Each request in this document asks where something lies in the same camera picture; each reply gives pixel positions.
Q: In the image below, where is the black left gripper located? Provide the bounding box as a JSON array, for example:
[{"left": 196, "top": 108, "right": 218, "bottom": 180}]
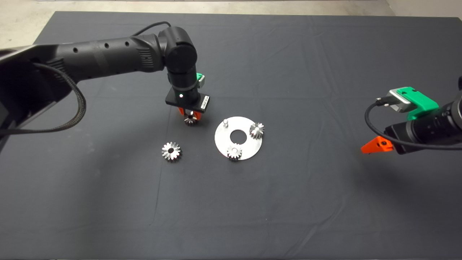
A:
[{"left": 165, "top": 88, "right": 211, "bottom": 121}]

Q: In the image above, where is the thin black left camera cable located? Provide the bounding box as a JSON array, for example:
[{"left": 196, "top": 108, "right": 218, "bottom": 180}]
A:
[{"left": 132, "top": 21, "right": 172, "bottom": 36}]

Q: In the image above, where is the round metal plate with hole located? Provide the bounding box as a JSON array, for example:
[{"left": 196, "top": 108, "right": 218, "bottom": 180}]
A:
[{"left": 214, "top": 116, "right": 263, "bottom": 161}]

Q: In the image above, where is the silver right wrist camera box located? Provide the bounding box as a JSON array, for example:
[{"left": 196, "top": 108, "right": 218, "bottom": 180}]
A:
[{"left": 386, "top": 89, "right": 412, "bottom": 113}]

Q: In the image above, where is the black braided cable hose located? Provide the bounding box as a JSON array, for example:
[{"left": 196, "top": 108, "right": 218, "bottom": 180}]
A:
[{"left": 0, "top": 62, "right": 87, "bottom": 137}]

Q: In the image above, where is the larger steel gear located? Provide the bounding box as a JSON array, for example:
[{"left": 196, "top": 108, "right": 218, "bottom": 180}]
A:
[{"left": 161, "top": 142, "right": 182, "bottom": 163}]

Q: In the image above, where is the black right camera cable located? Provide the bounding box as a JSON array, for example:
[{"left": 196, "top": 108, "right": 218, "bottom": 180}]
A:
[{"left": 364, "top": 97, "right": 462, "bottom": 150}]

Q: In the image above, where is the green right camera mount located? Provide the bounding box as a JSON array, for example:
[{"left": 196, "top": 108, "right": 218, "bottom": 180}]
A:
[{"left": 396, "top": 87, "right": 440, "bottom": 121}]

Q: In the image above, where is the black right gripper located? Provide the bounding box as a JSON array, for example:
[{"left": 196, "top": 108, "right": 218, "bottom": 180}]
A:
[{"left": 361, "top": 103, "right": 454, "bottom": 155}]

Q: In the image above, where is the dark grey table cloth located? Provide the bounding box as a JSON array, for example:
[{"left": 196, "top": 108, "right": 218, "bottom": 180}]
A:
[{"left": 0, "top": 11, "right": 462, "bottom": 260}]

